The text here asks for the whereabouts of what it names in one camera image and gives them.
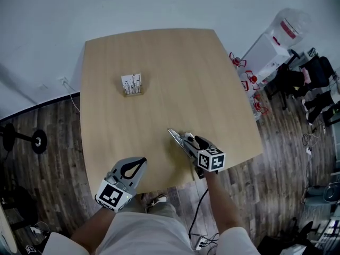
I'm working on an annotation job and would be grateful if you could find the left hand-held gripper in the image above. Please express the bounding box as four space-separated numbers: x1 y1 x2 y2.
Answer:
95 156 148 213

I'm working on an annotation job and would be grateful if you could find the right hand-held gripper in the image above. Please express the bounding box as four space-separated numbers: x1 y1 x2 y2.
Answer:
167 127 226 180

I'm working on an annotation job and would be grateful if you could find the white patterned object box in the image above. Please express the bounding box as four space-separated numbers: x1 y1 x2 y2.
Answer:
121 73 146 98

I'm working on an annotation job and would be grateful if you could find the person's right forearm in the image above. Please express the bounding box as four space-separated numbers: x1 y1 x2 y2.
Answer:
203 170 247 240

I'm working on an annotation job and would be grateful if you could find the person's left forearm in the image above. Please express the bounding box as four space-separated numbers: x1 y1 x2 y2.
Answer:
70 207 118 251

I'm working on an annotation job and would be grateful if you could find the person's grey shoe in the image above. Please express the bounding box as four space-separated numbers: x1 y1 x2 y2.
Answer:
144 193 169 214

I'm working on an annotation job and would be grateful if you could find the light wooden table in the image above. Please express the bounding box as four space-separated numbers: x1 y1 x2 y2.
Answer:
79 28 264 195

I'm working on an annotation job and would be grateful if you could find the person's white clothing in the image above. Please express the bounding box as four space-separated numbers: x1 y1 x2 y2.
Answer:
41 202 262 255

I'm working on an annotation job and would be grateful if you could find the white water dispenser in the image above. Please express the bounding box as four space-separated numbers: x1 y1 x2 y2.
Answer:
242 32 292 82

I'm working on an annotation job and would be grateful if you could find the black office chair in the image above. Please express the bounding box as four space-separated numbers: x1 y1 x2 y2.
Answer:
265 48 338 111

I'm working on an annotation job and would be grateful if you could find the black dumbbell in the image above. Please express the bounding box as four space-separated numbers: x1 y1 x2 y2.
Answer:
0 123 49 155

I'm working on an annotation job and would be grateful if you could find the grey round floor appliance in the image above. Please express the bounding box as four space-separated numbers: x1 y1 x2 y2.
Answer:
304 181 340 210

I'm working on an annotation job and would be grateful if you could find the clear water jug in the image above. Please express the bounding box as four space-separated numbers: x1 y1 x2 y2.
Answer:
270 7 312 49

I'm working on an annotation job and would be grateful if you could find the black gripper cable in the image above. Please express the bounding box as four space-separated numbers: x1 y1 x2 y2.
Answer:
188 188 209 235

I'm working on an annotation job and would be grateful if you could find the white wall cable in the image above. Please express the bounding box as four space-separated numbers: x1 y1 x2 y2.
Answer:
63 81 81 114

